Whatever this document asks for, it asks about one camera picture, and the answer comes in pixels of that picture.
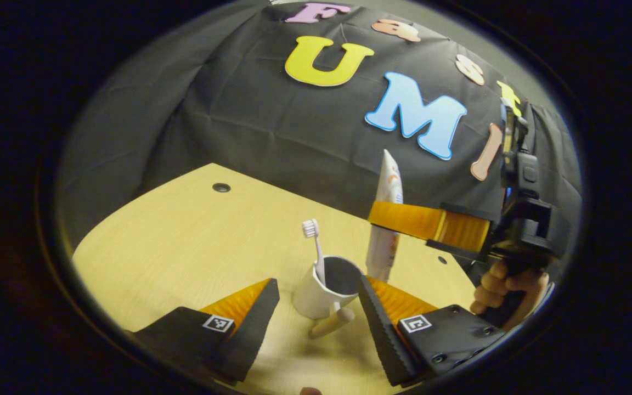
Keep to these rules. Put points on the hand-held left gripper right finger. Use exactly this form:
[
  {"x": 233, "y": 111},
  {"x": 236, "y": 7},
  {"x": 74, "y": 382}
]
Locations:
[{"x": 379, "y": 334}]

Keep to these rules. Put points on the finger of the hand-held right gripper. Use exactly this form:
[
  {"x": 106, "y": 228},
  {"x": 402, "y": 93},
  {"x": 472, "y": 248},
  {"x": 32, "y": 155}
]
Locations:
[{"x": 404, "y": 219}]

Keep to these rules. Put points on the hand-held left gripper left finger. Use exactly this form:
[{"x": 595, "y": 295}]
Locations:
[{"x": 258, "y": 323}]

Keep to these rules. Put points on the light wooden desktop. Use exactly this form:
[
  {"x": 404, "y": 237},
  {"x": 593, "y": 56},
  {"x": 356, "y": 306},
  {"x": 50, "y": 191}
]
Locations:
[{"x": 184, "y": 247}]

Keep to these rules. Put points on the pink toothbrush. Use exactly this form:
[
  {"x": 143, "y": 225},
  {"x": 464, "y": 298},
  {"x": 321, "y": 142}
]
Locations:
[{"x": 317, "y": 252}]

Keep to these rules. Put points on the white toothpaste tube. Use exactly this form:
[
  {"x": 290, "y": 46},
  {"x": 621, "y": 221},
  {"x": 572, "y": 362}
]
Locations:
[{"x": 388, "y": 186}]

